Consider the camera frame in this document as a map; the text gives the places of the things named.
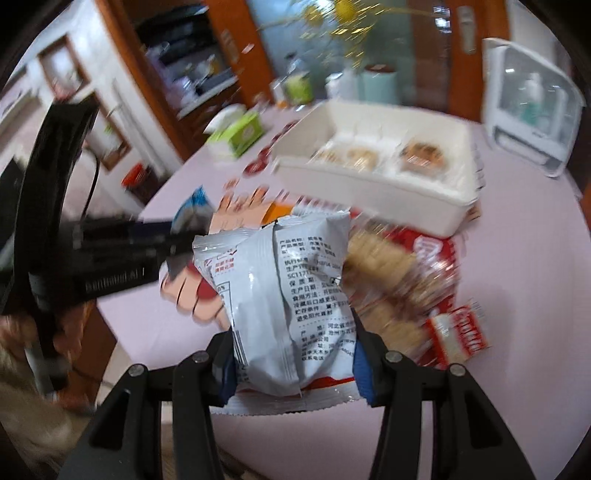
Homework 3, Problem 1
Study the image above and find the white plastic tray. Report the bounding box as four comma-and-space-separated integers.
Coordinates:
270, 100, 481, 238

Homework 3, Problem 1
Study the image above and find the person's left hand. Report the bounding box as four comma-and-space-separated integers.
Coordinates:
1, 301, 95, 362

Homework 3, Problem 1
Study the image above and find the pink cartoon tablecloth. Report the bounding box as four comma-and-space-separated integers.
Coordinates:
98, 109, 590, 479

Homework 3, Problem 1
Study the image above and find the small orange snack packet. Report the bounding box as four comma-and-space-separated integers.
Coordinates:
400, 141, 448, 178

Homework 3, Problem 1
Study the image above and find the red white small packet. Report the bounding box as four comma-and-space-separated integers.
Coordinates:
426, 300, 491, 369

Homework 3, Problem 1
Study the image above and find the Mount Fuji bread packet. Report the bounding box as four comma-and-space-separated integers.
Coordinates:
310, 141, 381, 172

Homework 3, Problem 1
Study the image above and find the green tissue box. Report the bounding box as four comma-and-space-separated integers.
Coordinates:
204, 104, 266, 160

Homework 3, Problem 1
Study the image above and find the orange end snack packet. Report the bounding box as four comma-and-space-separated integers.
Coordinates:
260, 202, 296, 226

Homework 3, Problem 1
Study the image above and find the black cable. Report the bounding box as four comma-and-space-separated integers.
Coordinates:
80, 147, 103, 218

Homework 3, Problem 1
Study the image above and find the white countertop appliance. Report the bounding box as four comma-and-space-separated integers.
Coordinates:
482, 37, 586, 178

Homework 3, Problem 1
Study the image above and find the silver white snack bag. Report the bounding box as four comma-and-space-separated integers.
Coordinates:
192, 211, 360, 416

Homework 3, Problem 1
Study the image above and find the green label glass bottle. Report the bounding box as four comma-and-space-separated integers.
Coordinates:
283, 52, 314, 106

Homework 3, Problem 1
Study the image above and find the light blue ceramic canister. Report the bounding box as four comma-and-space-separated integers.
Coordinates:
361, 63, 401, 105

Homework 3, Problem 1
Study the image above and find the clear peanut candy packet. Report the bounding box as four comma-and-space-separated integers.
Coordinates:
342, 229, 459, 361

